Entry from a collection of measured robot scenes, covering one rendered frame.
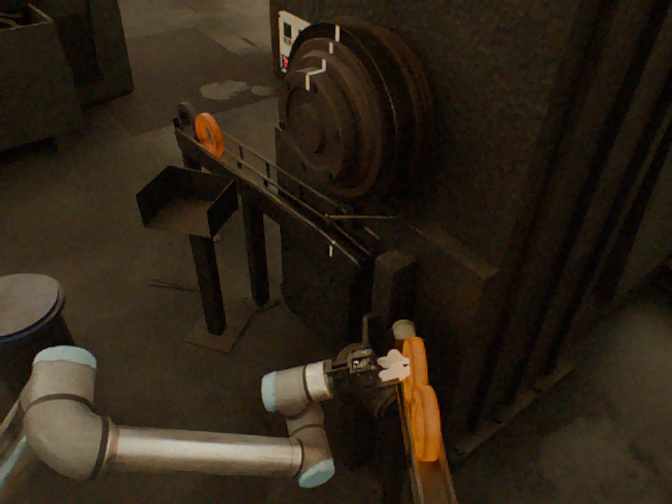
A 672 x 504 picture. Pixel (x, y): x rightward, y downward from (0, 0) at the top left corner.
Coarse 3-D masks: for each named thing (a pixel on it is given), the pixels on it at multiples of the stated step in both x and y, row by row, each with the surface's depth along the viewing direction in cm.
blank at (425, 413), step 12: (420, 396) 114; (432, 396) 114; (420, 408) 114; (432, 408) 112; (420, 420) 114; (432, 420) 110; (420, 432) 119; (432, 432) 110; (420, 444) 114; (432, 444) 110; (420, 456) 115; (432, 456) 112
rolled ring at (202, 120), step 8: (200, 120) 221; (208, 120) 216; (200, 128) 226; (208, 128) 217; (216, 128) 216; (200, 136) 228; (216, 136) 216; (200, 144) 230; (208, 144) 229; (216, 144) 217; (216, 152) 220
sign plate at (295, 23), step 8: (280, 16) 165; (288, 16) 162; (280, 24) 167; (288, 24) 163; (296, 24) 160; (304, 24) 157; (280, 32) 168; (296, 32) 161; (280, 40) 170; (288, 40) 166; (280, 48) 172; (288, 48) 168
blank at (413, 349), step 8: (408, 344) 128; (416, 344) 127; (408, 352) 128; (416, 352) 125; (424, 352) 125; (408, 360) 128; (416, 360) 124; (424, 360) 124; (416, 368) 123; (424, 368) 123; (408, 376) 133; (416, 376) 123; (424, 376) 123; (408, 384) 129; (416, 384) 123; (424, 384) 123; (408, 392) 129; (408, 400) 129
